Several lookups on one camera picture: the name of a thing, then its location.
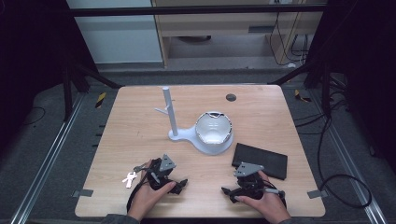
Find black curtain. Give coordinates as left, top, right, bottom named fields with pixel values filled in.
left=306, top=0, right=396, bottom=175
left=0, top=0, right=98, bottom=150

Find thin black floor cable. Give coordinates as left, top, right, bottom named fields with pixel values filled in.
left=18, top=105, right=47, bottom=128

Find grey tape piece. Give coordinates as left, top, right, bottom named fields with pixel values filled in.
left=72, top=189, right=94, bottom=199
left=306, top=189, right=329, bottom=200

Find white cabinet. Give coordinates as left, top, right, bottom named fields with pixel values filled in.
left=65, top=0, right=163, bottom=64

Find hanging black cables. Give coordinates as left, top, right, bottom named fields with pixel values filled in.
left=269, top=11, right=310, bottom=67

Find yellow black striped tape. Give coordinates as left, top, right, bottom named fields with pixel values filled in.
left=293, top=89, right=312, bottom=104
left=94, top=91, right=107, bottom=109

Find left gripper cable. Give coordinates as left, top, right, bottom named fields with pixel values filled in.
left=125, top=162, right=149, bottom=215

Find person's left hand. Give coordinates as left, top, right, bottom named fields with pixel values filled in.
left=127, top=160, right=177, bottom=222

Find black metal stand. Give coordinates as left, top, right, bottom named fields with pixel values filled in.
left=268, top=57, right=332, bottom=119
left=61, top=60, right=123, bottom=122

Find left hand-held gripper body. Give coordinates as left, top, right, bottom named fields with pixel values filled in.
left=146, top=153, right=180, bottom=191

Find person's right hand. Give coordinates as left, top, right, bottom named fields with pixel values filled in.
left=233, top=170, right=292, bottom=224

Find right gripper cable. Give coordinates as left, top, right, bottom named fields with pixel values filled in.
left=263, top=187, right=288, bottom=208

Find thick black floor cable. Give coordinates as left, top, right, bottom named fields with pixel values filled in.
left=293, top=92, right=374, bottom=210

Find black wallet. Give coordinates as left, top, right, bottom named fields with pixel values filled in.
left=231, top=142, right=289, bottom=181

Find white keys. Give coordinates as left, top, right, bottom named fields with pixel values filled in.
left=121, top=171, right=138, bottom=189

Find black horizontal bar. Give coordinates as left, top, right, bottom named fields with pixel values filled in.
left=66, top=5, right=329, bottom=17

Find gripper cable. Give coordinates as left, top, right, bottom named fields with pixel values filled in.
left=125, top=162, right=149, bottom=215
left=263, top=187, right=288, bottom=208

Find metal floor rail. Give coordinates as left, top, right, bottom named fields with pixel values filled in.
left=9, top=92, right=86, bottom=224
left=309, top=89, right=389, bottom=224

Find wooden desk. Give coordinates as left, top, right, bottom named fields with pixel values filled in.
left=151, top=0, right=328, bottom=68

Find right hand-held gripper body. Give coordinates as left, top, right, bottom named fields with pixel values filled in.
left=233, top=161, right=270, bottom=201

